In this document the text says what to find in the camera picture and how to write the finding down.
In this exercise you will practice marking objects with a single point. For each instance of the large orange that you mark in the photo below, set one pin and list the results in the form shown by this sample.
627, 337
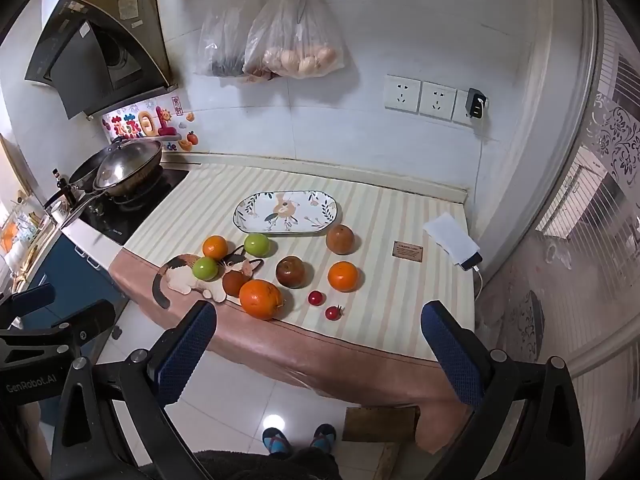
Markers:
260, 299

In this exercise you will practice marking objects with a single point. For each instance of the steel wok with lid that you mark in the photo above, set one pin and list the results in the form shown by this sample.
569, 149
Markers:
137, 165

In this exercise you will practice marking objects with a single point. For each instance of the cat-shaped mat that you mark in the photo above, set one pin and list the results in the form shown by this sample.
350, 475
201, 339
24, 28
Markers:
175, 272

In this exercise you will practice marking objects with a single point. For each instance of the black gas hob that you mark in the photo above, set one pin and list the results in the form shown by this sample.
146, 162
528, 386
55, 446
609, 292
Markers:
125, 220

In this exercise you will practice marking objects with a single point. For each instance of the wooden stool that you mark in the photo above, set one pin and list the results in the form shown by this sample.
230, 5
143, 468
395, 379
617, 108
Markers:
380, 425

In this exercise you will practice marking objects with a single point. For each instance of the plastic bag with dark contents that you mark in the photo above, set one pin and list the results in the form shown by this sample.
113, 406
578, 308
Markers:
220, 35

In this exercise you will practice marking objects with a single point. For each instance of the cherry tomato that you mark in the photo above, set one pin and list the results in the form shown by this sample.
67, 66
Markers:
333, 313
315, 298

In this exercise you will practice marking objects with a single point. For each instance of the white wall socket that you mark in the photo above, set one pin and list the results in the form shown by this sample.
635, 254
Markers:
401, 94
437, 100
459, 110

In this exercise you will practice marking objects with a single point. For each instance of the person's left forearm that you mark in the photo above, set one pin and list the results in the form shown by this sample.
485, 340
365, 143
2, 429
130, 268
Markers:
30, 435

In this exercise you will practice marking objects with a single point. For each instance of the small brown-red apple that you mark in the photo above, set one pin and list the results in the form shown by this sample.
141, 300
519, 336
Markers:
232, 284

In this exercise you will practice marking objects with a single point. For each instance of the dark sauce bottle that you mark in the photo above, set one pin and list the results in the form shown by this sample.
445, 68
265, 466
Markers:
64, 192

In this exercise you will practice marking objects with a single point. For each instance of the small orange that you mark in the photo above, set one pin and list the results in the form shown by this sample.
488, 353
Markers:
215, 247
343, 276

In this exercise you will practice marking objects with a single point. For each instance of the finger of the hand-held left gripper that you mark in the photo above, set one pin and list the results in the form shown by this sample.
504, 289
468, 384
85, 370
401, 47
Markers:
30, 298
90, 315

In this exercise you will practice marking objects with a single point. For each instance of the brown cloth label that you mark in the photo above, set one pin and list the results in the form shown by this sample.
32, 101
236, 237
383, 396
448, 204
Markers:
407, 251

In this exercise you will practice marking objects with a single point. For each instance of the colourful wall sticker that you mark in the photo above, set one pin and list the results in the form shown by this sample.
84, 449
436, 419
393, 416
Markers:
135, 125

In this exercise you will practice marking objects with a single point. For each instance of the black frying pan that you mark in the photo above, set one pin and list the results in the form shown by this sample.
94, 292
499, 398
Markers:
82, 172

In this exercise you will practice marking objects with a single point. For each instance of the black range hood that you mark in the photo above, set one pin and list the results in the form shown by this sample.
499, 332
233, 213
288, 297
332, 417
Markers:
75, 60

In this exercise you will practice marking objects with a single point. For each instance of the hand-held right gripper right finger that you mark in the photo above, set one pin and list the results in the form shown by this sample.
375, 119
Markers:
450, 355

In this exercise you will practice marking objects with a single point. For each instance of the green apple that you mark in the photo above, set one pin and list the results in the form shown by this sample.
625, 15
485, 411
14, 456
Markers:
256, 245
205, 268

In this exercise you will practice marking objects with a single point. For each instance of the person's dark clothing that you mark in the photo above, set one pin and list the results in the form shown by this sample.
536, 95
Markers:
260, 467

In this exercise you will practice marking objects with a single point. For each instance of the blue slipper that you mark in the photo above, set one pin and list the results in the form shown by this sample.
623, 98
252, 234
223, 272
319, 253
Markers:
322, 438
276, 442

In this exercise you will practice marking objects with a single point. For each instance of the striped tablecloth with pink border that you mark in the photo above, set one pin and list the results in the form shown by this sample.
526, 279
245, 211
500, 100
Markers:
400, 310

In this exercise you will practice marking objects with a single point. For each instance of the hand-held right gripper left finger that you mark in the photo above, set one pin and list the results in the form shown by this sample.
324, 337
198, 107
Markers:
185, 355

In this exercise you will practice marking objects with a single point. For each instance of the blue kitchen cabinet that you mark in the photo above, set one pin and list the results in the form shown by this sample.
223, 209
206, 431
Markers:
65, 270

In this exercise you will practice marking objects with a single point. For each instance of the plastic bag of eggs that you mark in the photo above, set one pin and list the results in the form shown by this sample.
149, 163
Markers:
300, 55

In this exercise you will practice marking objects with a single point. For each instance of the oval floral ceramic plate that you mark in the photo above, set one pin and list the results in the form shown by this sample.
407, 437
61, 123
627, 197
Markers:
255, 210

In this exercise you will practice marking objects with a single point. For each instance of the black charger plug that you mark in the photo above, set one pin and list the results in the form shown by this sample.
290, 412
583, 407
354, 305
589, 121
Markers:
476, 102

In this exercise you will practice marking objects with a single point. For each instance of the white lace curtain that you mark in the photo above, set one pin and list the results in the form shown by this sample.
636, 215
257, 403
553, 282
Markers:
617, 135

